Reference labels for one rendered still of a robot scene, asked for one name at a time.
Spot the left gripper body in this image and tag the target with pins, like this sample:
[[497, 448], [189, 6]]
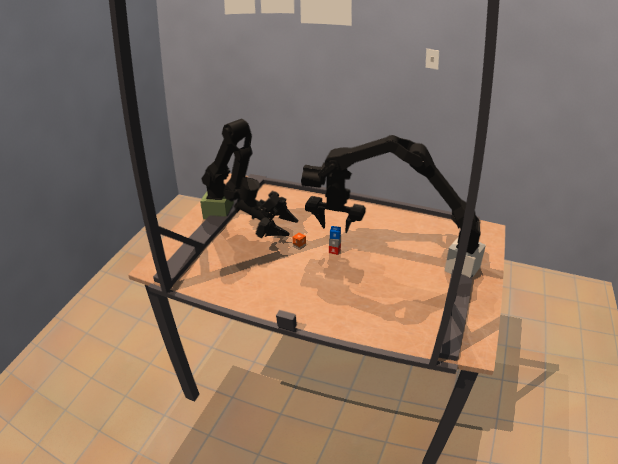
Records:
[[263, 224]]

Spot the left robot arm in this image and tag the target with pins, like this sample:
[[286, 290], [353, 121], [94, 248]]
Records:
[[234, 132]]

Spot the orange block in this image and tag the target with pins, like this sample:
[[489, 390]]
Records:
[[299, 239]]

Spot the red block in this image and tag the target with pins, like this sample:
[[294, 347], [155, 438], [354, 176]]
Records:
[[334, 250]]

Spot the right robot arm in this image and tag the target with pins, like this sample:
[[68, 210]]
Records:
[[419, 159]]

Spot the blue block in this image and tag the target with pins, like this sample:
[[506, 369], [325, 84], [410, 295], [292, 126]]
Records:
[[334, 232]]

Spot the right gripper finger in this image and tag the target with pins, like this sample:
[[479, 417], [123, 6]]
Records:
[[348, 221], [320, 217]]

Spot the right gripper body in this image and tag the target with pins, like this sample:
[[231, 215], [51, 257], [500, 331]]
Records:
[[335, 202]]

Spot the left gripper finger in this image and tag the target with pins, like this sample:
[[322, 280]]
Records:
[[274, 230], [287, 215]]

